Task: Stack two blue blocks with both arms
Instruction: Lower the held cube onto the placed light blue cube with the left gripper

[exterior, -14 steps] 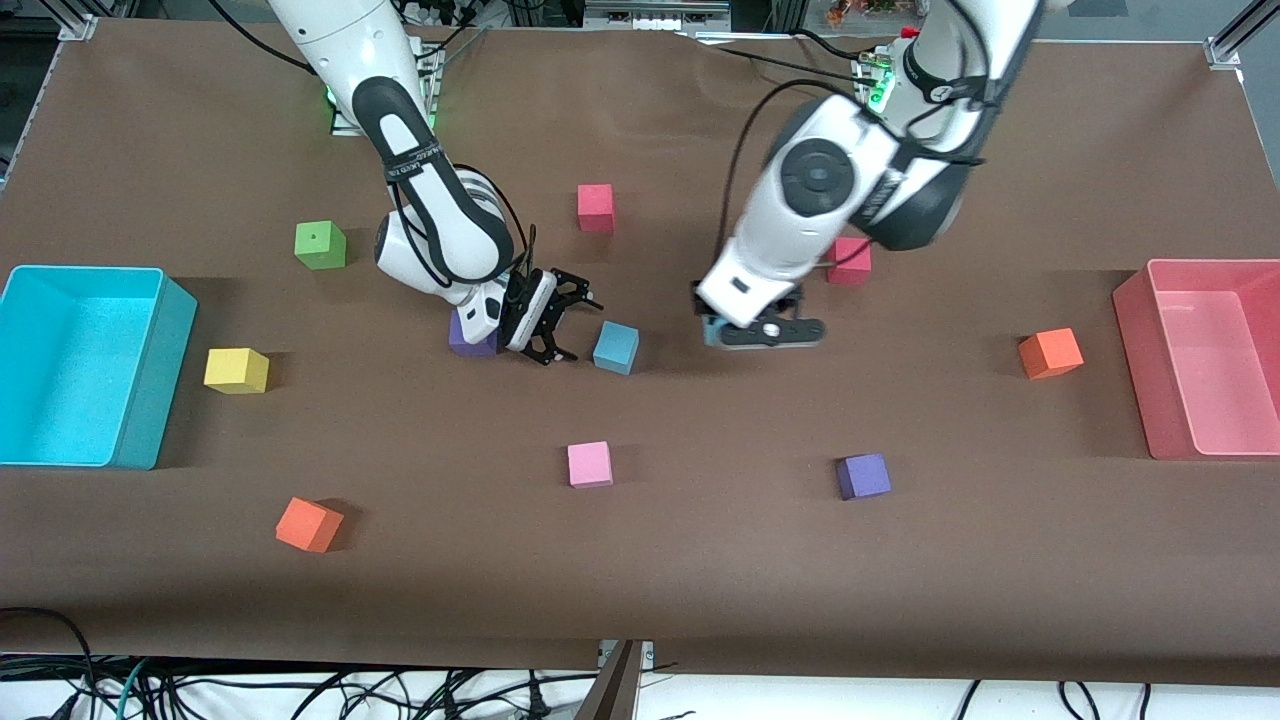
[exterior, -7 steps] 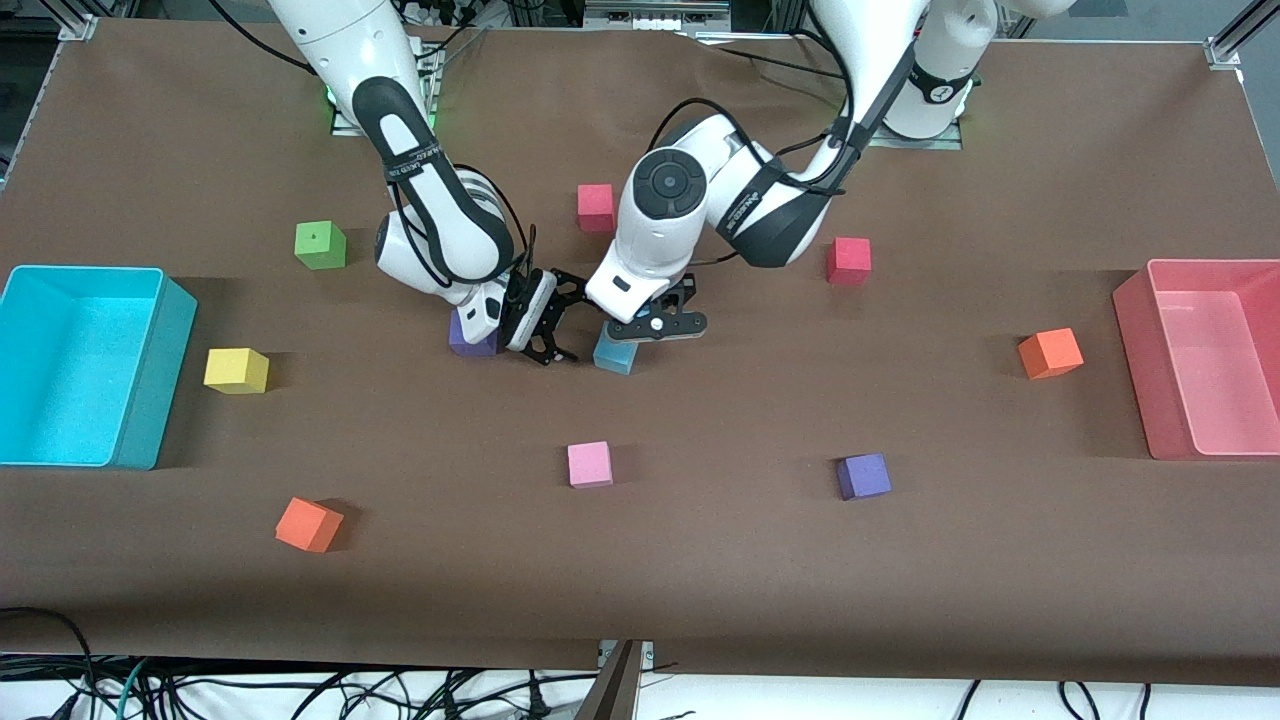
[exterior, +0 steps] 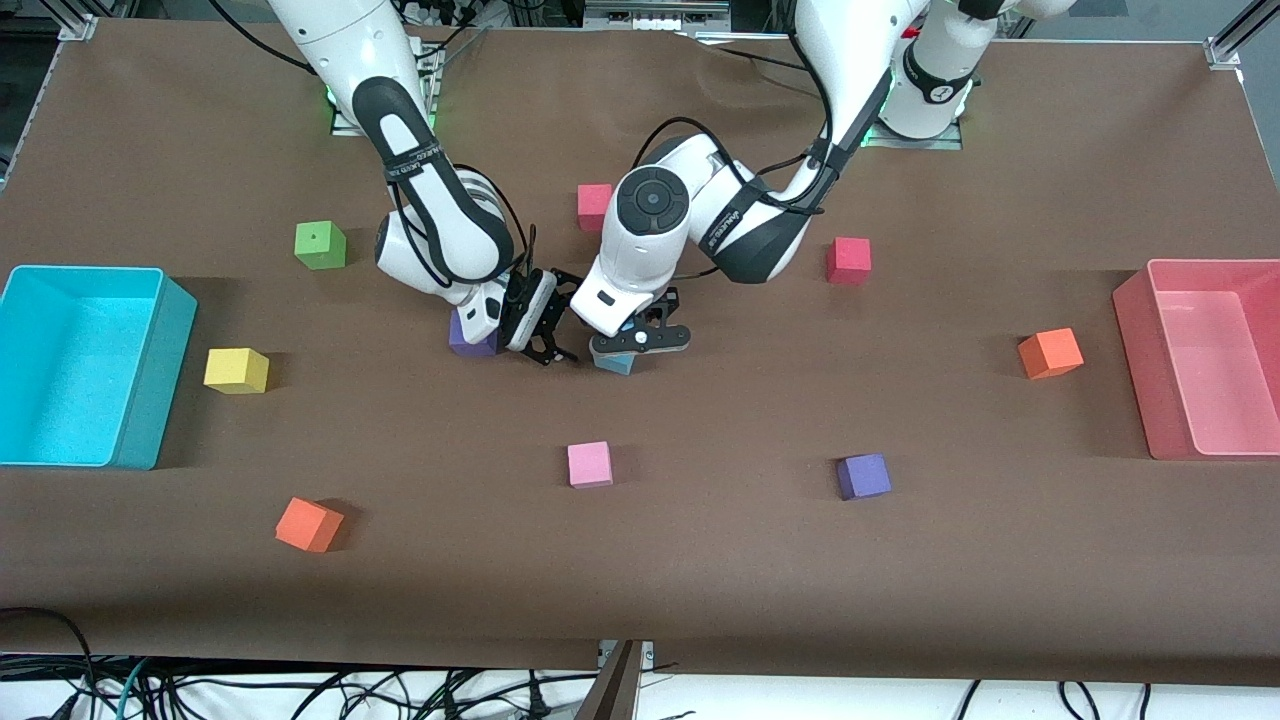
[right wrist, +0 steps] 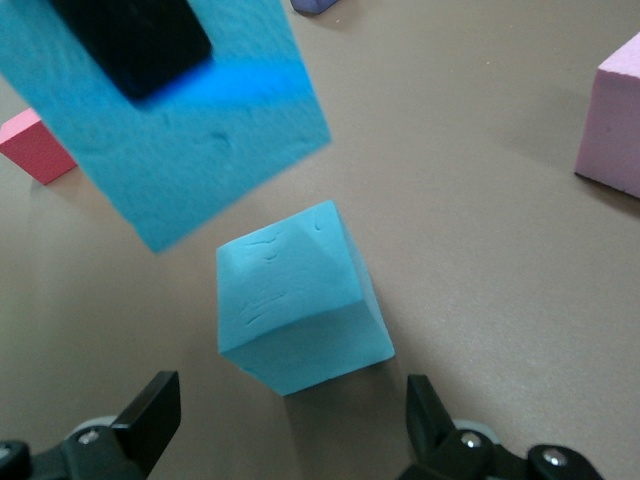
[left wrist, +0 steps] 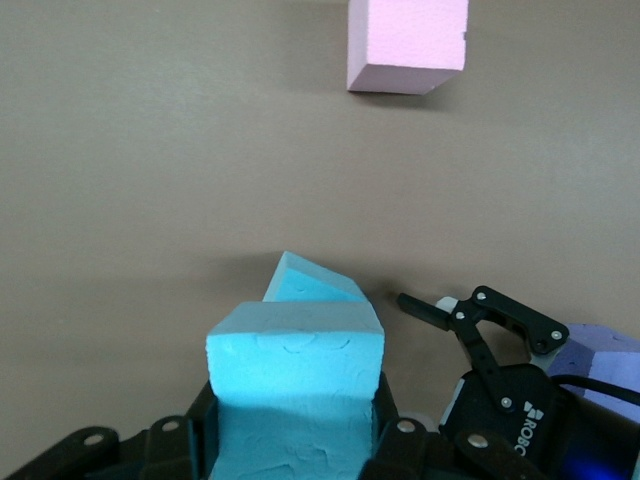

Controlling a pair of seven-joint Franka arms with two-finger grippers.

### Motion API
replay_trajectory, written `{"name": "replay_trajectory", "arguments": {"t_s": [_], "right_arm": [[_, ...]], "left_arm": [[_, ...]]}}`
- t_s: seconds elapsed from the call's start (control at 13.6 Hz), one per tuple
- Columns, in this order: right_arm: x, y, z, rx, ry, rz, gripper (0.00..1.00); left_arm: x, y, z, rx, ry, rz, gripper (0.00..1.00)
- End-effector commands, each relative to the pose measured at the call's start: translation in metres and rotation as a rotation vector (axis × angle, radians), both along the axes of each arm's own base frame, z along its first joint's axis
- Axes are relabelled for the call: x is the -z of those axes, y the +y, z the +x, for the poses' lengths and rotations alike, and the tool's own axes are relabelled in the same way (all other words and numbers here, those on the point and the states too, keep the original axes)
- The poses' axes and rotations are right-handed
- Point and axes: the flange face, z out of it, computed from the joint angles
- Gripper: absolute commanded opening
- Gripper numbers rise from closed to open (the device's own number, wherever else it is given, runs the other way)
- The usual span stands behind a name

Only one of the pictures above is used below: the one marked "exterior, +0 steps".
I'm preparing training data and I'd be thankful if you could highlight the orange foam block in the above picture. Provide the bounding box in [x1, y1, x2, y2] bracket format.
[1017, 327, 1086, 381]
[274, 496, 346, 555]

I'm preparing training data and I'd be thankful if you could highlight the cyan plastic bin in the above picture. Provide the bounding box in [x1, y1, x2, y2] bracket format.
[0, 264, 199, 472]

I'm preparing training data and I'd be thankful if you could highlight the purple foam block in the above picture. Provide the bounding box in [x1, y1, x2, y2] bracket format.
[448, 308, 501, 359]
[835, 452, 893, 502]

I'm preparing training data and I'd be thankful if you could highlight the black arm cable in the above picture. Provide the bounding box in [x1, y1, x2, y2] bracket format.
[205, 0, 543, 301]
[634, 0, 839, 217]

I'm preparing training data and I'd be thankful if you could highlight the black looped floor cable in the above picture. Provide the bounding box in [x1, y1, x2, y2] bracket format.
[0, 606, 98, 720]

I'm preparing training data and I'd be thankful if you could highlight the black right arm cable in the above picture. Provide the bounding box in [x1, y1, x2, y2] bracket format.
[205, 0, 543, 301]

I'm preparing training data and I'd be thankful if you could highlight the grey equipment box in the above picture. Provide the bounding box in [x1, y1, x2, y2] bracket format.
[584, 0, 733, 33]

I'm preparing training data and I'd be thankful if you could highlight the pink foam block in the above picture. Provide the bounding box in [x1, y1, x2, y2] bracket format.
[567, 441, 614, 490]

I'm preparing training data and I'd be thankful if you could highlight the aluminium profile post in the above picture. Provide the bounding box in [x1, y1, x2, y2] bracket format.
[573, 640, 656, 720]

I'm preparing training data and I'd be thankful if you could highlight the teal floor cable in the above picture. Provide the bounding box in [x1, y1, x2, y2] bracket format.
[113, 657, 153, 720]

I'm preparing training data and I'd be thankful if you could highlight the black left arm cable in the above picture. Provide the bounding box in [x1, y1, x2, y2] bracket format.
[634, 0, 839, 217]

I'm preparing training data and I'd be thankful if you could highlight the green foam block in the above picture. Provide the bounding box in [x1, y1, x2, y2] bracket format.
[293, 220, 348, 272]

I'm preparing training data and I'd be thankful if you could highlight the pink plastic bin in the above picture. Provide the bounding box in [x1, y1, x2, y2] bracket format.
[1112, 258, 1280, 462]

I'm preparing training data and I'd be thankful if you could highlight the red foam block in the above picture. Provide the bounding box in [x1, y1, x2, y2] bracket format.
[826, 236, 873, 287]
[577, 183, 614, 234]

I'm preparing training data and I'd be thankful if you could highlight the yellow foam block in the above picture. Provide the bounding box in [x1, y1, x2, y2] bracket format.
[203, 347, 271, 396]

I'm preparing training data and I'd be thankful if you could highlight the brown table cover sheet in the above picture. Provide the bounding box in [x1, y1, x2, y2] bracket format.
[0, 18, 1280, 688]

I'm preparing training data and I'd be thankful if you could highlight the black cable on table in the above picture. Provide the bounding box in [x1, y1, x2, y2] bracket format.
[690, 38, 806, 73]

